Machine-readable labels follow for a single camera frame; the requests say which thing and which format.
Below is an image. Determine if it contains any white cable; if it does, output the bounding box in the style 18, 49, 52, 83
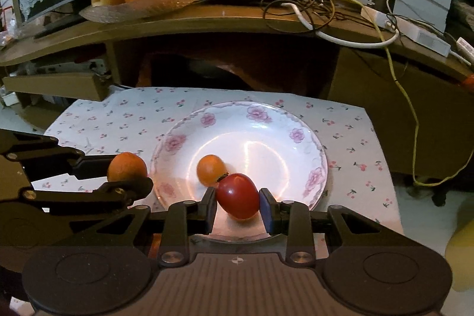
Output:
283, 2, 401, 49

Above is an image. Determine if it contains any black monitor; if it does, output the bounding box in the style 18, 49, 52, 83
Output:
11, 0, 97, 40

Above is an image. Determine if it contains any wooden desk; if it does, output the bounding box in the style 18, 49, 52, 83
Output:
0, 0, 474, 183

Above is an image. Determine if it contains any long cardboard box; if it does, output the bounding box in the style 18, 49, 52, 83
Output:
2, 73, 112, 102

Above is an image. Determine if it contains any red tomato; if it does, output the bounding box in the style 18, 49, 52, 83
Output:
216, 173, 260, 220

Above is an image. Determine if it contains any white floral plate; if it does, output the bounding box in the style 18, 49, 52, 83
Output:
150, 101, 329, 243

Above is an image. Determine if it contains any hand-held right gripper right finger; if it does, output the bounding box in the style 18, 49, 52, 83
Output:
258, 187, 410, 265

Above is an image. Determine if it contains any small orange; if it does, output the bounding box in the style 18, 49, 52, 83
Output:
196, 155, 227, 187
107, 152, 148, 183

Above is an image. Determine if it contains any black plug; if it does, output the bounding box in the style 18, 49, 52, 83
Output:
368, 0, 398, 15

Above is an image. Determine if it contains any white power strip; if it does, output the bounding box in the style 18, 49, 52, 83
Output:
361, 3, 451, 57

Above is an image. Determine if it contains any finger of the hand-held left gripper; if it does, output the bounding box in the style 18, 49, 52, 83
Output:
0, 129, 120, 180
20, 178, 154, 217

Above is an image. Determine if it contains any white adapter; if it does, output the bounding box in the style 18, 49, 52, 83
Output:
456, 36, 474, 65

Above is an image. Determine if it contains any glass fruit dish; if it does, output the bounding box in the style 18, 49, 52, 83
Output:
79, 0, 210, 24

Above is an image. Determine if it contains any yellow green cushion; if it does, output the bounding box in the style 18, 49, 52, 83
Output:
445, 223, 474, 291

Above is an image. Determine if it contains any cherry print cloth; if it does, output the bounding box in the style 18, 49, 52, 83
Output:
31, 86, 405, 240

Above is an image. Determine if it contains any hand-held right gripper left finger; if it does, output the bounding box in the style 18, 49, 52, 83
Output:
70, 186, 218, 267

